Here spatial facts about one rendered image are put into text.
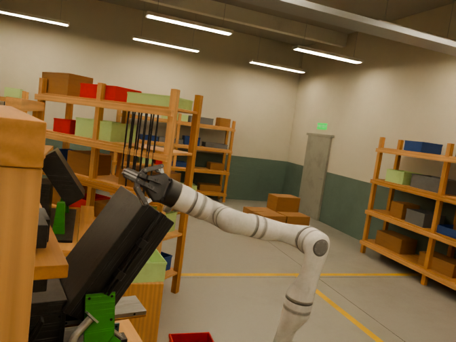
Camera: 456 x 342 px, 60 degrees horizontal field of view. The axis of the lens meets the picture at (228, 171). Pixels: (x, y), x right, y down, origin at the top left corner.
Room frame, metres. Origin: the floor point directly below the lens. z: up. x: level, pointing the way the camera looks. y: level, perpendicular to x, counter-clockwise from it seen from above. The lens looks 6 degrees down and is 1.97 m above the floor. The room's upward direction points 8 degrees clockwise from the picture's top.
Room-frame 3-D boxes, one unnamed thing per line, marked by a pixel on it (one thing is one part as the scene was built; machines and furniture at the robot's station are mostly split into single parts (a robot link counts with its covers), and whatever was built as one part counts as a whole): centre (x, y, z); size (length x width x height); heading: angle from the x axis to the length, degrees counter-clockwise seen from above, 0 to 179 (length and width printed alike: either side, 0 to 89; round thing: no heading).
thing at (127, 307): (1.64, 0.48, 1.11); 0.39 x 0.16 x 0.03; 122
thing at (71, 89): (4.79, 1.52, 1.19); 2.30 x 0.55 x 2.39; 61
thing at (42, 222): (1.16, 0.56, 1.60); 0.15 x 0.07 x 0.07; 32
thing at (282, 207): (7.92, -1.09, 0.37); 1.20 x 0.80 x 0.74; 118
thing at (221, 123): (10.19, 1.52, 1.12); 3.16 x 0.54 x 2.24; 110
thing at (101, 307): (1.49, 0.43, 1.17); 0.13 x 0.12 x 0.20; 32
